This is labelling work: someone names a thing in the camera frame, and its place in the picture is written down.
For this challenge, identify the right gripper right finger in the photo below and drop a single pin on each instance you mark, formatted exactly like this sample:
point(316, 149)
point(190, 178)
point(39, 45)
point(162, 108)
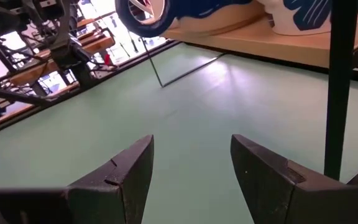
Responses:
point(269, 193)

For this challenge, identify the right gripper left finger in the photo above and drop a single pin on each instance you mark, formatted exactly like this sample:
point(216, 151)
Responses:
point(120, 193)

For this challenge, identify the white mug blue flowers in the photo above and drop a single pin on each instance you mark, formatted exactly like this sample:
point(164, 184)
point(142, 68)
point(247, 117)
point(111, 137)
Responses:
point(306, 12)

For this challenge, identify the wide dark blue mug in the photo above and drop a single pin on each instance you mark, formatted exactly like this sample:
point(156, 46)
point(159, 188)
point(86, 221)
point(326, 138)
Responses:
point(210, 6)

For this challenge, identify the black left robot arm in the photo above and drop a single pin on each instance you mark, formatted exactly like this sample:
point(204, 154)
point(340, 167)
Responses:
point(67, 56)

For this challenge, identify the green table mat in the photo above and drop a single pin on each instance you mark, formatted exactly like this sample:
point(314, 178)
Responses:
point(182, 118)

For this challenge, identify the wooden shelf black legs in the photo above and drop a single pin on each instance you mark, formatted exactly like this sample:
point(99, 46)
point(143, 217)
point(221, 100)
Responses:
point(337, 93)

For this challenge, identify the small red object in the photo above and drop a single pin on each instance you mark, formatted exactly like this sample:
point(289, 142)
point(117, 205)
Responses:
point(107, 59)

